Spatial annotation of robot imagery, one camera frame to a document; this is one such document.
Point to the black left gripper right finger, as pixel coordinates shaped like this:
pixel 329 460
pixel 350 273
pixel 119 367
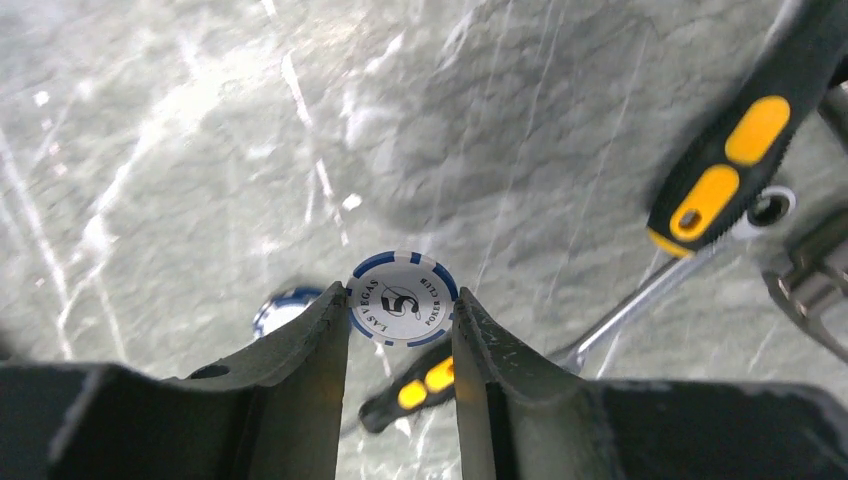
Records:
pixel 520 416

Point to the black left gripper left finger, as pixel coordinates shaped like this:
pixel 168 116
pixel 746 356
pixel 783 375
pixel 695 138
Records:
pixel 269 411

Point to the white poker chip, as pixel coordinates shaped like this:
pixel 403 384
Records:
pixel 281 308
pixel 401 299

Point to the black yellow short screwdriver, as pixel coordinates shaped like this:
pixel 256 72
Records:
pixel 428 382

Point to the black yellow long screwdriver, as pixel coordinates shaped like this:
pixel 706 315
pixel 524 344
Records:
pixel 730 162

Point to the dark metal clamp tool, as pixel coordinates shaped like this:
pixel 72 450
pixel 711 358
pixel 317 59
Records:
pixel 813 281

